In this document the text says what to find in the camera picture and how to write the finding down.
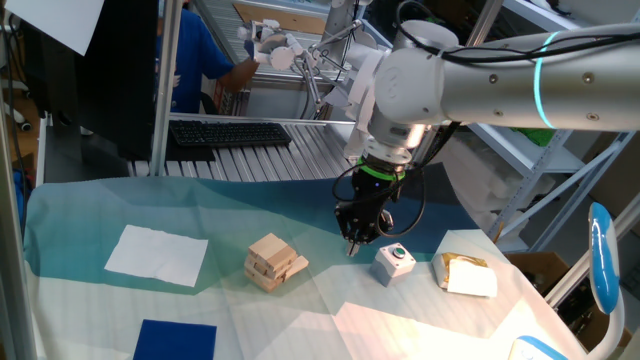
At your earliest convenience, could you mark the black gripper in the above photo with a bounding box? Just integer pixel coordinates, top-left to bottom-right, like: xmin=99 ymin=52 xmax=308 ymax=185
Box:
xmin=333 ymin=169 xmax=406 ymax=258

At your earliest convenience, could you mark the person in blue shirt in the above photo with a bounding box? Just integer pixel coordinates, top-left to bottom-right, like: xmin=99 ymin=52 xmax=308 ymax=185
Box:
xmin=157 ymin=0 xmax=261 ymax=115

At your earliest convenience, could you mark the brown cardboard box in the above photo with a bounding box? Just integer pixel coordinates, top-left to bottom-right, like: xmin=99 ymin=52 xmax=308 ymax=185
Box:
xmin=504 ymin=251 xmax=571 ymax=297

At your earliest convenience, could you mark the white paper sheet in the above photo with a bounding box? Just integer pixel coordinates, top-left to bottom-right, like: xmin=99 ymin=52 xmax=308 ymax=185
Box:
xmin=103 ymin=224 xmax=210 ymax=289

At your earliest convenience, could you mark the white haptic control device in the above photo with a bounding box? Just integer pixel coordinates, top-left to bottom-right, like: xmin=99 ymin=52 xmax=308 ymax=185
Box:
xmin=237 ymin=18 xmax=396 ymax=156

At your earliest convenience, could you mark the white paper on monitor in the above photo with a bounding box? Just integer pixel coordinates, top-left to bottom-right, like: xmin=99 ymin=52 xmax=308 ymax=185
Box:
xmin=3 ymin=0 xmax=105 ymax=57

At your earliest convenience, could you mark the protruding wooden Jenga block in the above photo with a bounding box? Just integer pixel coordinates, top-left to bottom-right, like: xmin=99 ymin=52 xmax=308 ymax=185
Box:
xmin=282 ymin=255 xmax=310 ymax=282

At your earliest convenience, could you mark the gold tissue pack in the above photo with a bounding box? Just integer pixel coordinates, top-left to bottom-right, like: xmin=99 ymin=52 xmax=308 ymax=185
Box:
xmin=430 ymin=251 xmax=499 ymax=299

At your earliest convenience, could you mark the wooden Jenga tower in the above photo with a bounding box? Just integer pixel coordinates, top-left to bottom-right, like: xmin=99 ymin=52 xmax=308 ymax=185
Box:
xmin=243 ymin=232 xmax=300 ymax=294

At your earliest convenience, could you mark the green cloth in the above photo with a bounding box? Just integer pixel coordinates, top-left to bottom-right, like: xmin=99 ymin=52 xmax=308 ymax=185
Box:
xmin=509 ymin=127 xmax=556 ymax=147

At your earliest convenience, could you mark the teal white tablecloth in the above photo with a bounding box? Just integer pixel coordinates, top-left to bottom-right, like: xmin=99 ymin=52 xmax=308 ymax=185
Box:
xmin=22 ymin=162 xmax=589 ymax=360

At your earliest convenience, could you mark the aluminium frame post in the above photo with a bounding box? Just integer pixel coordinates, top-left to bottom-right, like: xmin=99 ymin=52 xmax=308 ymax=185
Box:
xmin=148 ymin=0 xmax=185 ymax=177
xmin=0 ymin=9 xmax=39 ymax=360
xmin=464 ymin=0 xmax=504 ymax=49
xmin=543 ymin=192 xmax=640 ymax=309

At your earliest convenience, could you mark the white green button box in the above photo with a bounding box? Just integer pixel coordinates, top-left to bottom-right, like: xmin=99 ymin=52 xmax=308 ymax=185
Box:
xmin=368 ymin=242 xmax=417 ymax=288

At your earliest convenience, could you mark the white metal shelf rack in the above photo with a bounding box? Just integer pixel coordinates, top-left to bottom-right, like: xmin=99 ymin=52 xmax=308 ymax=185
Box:
xmin=467 ymin=0 xmax=640 ymax=256

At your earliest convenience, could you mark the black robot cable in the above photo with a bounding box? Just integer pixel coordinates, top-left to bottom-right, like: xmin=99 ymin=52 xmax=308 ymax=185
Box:
xmin=332 ymin=0 xmax=640 ymax=239

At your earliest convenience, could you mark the wooden board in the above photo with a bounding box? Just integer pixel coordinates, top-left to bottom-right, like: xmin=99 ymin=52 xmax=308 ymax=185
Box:
xmin=232 ymin=2 xmax=329 ymax=36

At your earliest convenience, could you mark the black monitor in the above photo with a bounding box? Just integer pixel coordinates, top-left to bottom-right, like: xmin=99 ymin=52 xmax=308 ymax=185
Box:
xmin=19 ymin=0 xmax=160 ymax=184

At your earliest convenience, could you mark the black keyboard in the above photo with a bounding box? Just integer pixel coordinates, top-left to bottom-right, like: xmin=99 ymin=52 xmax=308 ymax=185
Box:
xmin=168 ymin=119 xmax=293 ymax=148

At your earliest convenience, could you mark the blue square sheet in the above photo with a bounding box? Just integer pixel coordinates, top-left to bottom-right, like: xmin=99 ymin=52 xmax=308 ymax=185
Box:
xmin=132 ymin=318 xmax=218 ymax=360

